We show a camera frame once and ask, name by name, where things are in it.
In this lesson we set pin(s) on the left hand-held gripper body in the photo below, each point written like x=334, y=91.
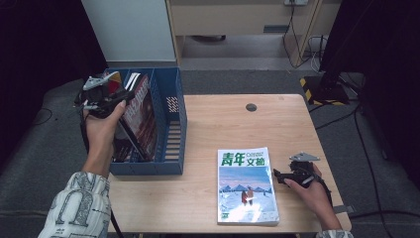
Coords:
x=99, y=99

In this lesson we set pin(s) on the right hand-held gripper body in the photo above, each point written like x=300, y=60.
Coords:
x=303, y=168

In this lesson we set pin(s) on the portrait cover magazine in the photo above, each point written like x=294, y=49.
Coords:
x=115, y=81

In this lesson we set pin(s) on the red cover magazine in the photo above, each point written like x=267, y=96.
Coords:
x=142, y=122

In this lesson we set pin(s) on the blue plastic file rack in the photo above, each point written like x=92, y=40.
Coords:
x=168, y=132

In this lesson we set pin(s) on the person's right hand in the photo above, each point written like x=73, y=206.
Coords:
x=316, y=196

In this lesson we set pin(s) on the person's left hand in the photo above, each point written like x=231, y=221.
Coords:
x=99, y=142

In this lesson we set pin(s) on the green title snow cover magazine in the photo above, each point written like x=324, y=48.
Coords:
x=247, y=188

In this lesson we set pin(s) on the grey tape strip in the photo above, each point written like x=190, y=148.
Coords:
x=343, y=209

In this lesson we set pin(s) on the white cabinet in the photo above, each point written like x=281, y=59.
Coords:
x=132, y=29

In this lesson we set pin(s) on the round table grommet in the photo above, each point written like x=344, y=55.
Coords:
x=251, y=107

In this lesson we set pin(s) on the black curtain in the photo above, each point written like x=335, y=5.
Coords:
x=43, y=49
x=389, y=49

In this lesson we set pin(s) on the black stand base striped tape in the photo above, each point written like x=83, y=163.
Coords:
x=325, y=91

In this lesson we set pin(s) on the light wooden desk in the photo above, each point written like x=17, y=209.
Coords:
x=231, y=16

